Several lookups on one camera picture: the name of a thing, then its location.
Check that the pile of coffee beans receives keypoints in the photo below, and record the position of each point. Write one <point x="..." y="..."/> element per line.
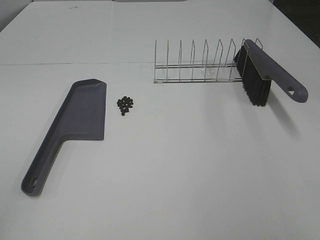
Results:
<point x="125" y="104"/>

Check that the chrome wire plate rack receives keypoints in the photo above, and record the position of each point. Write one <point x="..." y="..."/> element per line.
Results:
<point x="207" y="64"/>

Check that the grey hand brush black bristles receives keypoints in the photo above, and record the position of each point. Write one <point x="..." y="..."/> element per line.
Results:
<point x="258" y="70"/>

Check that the grey plastic dustpan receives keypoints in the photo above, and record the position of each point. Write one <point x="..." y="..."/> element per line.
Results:
<point x="81" y="117"/>

